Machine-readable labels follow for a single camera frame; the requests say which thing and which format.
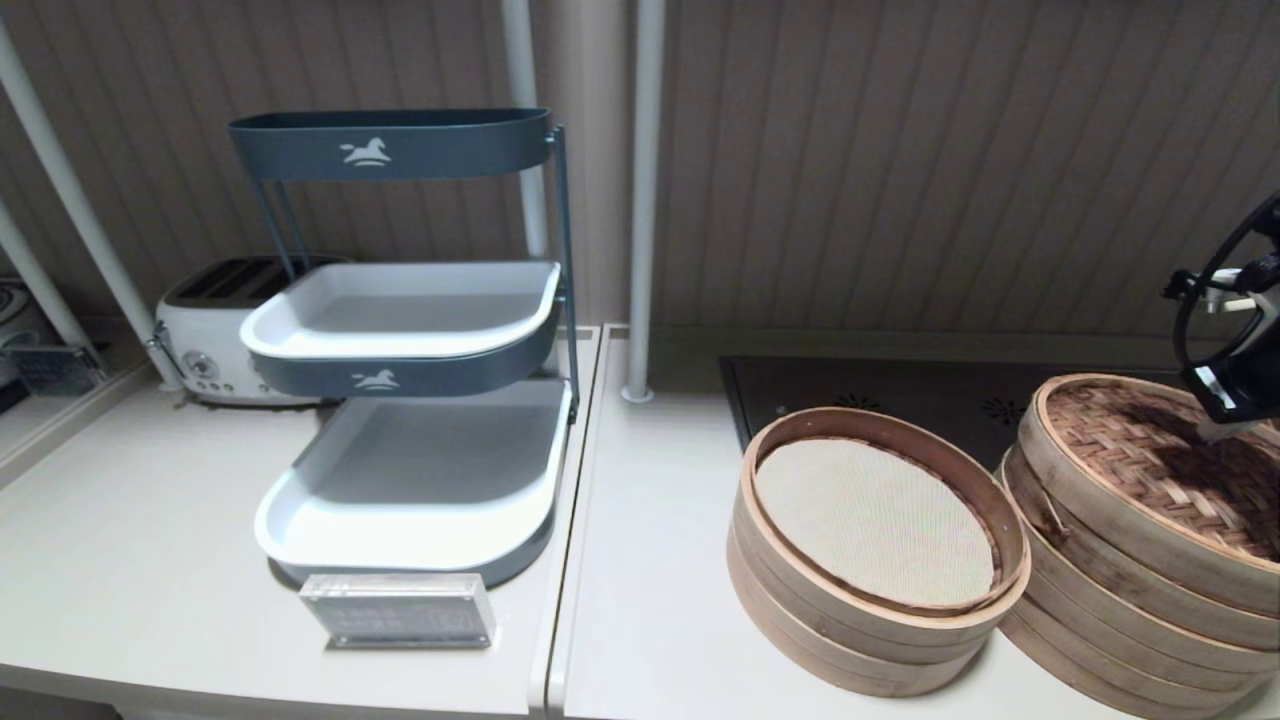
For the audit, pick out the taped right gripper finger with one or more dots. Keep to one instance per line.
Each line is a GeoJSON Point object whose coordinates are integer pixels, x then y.
{"type": "Point", "coordinates": [1228, 430]}

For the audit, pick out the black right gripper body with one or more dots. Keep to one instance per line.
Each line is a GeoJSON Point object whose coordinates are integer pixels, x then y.
{"type": "Point", "coordinates": [1250, 375]}

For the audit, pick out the woven bamboo steamer lid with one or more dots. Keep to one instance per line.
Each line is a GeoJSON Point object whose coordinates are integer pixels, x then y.
{"type": "Point", "coordinates": [1120, 440]}

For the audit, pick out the right bamboo steamer stack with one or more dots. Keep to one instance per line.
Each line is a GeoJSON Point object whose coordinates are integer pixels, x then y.
{"type": "Point", "coordinates": [1100, 580]}

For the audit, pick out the bamboo steamer basket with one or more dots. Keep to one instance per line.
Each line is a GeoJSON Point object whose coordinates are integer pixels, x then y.
{"type": "Point", "coordinates": [1080, 650]}
{"type": "Point", "coordinates": [850, 650]}

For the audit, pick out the white steamer liner cloth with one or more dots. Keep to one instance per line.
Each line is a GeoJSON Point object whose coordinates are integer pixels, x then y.
{"type": "Point", "coordinates": [870, 520]}

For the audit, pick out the black induction cooktop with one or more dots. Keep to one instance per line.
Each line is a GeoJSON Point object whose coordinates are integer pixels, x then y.
{"type": "Point", "coordinates": [900, 385]}

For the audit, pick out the white metal shelf pole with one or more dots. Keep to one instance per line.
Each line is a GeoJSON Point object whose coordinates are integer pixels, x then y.
{"type": "Point", "coordinates": [645, 200]}
{"type": "Point", "coordinates": [60, 180]}
{"type": "Point", "coordinates": [520, 60]}
{"type": "Point", "coordinates": [30, 270]}

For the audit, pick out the clear acrylic sign block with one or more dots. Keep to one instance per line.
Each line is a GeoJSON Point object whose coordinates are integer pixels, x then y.
{"type": "Point", "coordinates": [400, 610]}

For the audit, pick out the three-tier teal tray rack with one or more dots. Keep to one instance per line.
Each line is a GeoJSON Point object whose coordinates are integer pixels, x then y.
{"type": "Point", "coordinates": [400, 145]}

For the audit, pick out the white retro toaster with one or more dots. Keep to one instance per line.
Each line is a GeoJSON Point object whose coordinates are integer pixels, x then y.
{"type": "Point", "coordinates": [205, 330]}

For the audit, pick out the small dark acrylic sign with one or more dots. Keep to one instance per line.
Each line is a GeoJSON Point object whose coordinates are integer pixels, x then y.
{"type": "Point", "coordinates": [55, 370]}

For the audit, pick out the white round kitchen appliance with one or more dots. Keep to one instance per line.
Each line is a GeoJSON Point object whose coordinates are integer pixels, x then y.
{"type": "Point", "coordinates": [12, 325]}

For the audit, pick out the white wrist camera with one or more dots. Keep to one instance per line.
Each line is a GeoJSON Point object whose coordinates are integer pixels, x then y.
{"type": "Point", "coordinates": [1225, 280]}

